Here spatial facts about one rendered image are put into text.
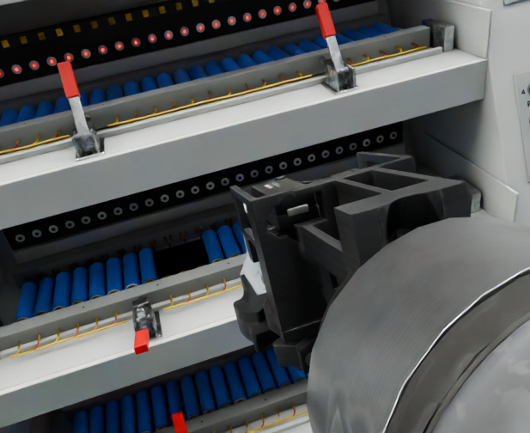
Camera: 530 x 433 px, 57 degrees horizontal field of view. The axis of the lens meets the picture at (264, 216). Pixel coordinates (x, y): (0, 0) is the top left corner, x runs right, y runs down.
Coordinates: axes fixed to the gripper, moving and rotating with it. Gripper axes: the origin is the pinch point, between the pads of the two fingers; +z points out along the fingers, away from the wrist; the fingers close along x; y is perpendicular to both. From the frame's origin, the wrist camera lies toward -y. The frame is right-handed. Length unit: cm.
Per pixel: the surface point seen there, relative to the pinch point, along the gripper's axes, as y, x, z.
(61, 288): -4.5, 21.2, 27.0
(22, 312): -5.4, 25.3, 24.9
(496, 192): -5.5, -29.9, 17.5
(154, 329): -8.8, 11.5, 16.9
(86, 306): -5.9, 18.1, 21.9
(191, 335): -10.6, 8.1, 16.6
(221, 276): -6.8, 3.2, 21.1
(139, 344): -7.6, 12.5, 11.3
